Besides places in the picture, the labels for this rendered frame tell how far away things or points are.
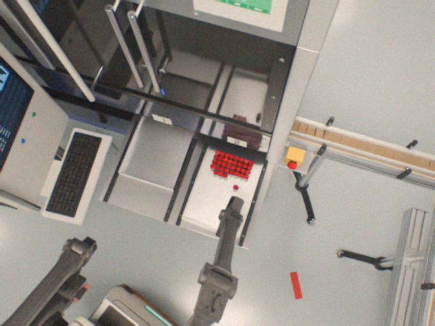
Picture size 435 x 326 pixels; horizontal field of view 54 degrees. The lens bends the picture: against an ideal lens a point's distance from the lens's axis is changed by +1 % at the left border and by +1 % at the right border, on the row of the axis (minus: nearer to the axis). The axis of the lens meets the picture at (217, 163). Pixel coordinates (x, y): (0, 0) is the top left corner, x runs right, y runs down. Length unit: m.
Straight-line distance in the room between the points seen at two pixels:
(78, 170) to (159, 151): 0.40
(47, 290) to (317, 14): 1.00
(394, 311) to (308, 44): 1.54
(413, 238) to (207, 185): 1.08
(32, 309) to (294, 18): 0.99
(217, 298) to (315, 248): 1.62
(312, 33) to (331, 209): 1.92
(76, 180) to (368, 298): 1.83
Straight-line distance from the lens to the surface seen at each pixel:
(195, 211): 1.85
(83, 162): 2.07
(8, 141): 1.80
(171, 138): 1.96
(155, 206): 1.88
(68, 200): 2.05
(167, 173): 1.90
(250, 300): 2.70
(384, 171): 2.00
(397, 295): 2.29
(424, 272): 1.99
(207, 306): 1.19
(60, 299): 1.50
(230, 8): 1.01
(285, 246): 2.73
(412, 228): 2.37
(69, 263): 1.37
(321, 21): 0.98
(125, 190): 1.92
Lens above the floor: 2.70
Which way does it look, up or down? 73 degrees down
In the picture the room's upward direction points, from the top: 5 degrees counter-clockwise
